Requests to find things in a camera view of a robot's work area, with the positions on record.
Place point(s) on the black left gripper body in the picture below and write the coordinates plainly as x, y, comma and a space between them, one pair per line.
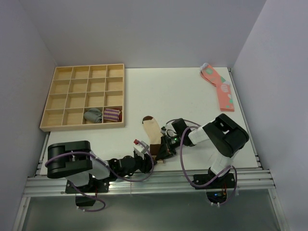
142, 164

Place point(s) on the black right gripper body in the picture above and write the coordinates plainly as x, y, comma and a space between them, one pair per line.
173, 143

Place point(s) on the cream and brown sock pair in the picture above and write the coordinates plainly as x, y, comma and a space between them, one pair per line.
153, 131

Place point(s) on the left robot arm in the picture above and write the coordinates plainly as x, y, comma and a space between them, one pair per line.
76, 162

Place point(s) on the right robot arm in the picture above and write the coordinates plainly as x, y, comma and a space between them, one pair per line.
226, 135

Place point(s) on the purple striped rolled sock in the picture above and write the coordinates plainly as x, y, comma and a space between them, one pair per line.
112, 115

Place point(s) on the pink patterned sock pair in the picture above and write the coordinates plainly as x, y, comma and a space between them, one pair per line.
223, 87

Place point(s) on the grey rolled sock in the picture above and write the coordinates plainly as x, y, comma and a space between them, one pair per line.
93, 115

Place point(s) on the wooden compartment tray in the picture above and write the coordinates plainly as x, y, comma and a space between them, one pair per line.
76, 89

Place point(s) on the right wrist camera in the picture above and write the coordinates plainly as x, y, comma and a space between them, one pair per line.
168, 132

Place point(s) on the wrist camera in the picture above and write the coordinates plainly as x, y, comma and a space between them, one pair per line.
140, 148
168, 132

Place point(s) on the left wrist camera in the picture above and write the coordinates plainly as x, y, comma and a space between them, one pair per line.
140, 148

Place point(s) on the aluminium front rail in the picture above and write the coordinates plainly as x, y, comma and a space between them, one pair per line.
159, 182

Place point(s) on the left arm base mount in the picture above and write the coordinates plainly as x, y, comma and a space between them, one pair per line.
86, 197

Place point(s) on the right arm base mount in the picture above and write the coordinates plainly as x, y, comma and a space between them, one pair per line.
224, 187

